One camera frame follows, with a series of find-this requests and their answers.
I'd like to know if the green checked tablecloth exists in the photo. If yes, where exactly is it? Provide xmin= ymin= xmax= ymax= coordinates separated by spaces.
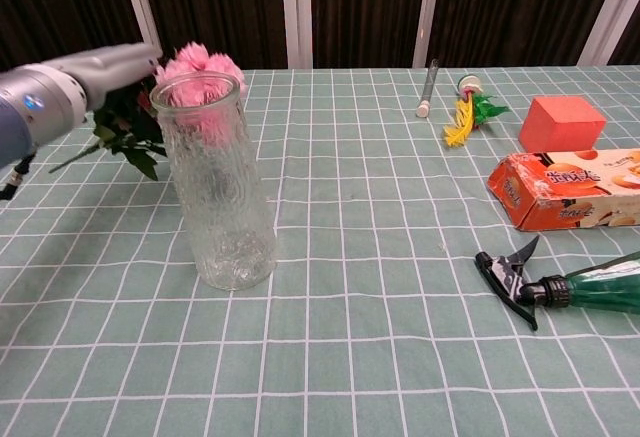
xmin=0 ymin=64 xmax=640 ymax=437

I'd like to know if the pink artificial flower bouquet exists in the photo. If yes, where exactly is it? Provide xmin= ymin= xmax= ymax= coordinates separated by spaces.
xmin=48 ymin=40 xmax=249 ymax=182

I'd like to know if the orange foam cube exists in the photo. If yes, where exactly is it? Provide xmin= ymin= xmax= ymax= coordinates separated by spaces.
xmin=518 ymin=96 xmax=608 ymax=155

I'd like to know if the clear tube with white cap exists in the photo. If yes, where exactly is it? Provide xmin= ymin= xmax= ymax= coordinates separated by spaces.
xmin=415 ymin=58 xmax=441 ymax=119

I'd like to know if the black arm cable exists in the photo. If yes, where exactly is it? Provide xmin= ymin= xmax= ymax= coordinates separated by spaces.
xmin=0 ymin=152 xmax=35 ymax=203

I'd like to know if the yellow green feather shuttlecock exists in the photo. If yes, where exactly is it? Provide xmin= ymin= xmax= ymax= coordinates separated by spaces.
xmin=442 ymin=75 xmax=512 ymax=149

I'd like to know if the white frame post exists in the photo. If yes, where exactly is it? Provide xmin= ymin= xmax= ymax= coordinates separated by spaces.
xmin=116 ymin=0 xmax=164 ymax=54
xmin=279 ymin=0 xmax=314 ymax=70
xmin=576 ymin=0 xmax=640 ymax=67
xmin=413 ymin=0 xmax=447 ymax=70

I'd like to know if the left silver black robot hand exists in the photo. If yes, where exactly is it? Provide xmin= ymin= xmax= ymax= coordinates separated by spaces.
xmin=74 ymin=41 xmax=165 ymax=114

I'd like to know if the black curtain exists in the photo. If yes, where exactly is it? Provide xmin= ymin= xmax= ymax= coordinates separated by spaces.
xmin=0 ymin=0 xmax=640 ymax=72

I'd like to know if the orange egg roll snack box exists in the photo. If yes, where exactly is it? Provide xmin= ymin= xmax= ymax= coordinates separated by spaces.
xmin=487 ymin=147 xmax=640 ymax=233

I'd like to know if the clear glass cup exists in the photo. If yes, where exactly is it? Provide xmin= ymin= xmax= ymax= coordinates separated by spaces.
xmin=149 ymin=70 xmax=278 ymax=292

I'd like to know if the green spray bottle black nozzle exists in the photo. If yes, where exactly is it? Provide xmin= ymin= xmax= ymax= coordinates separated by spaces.
xmin=474 ymin=235 xmax=640 ymax=334

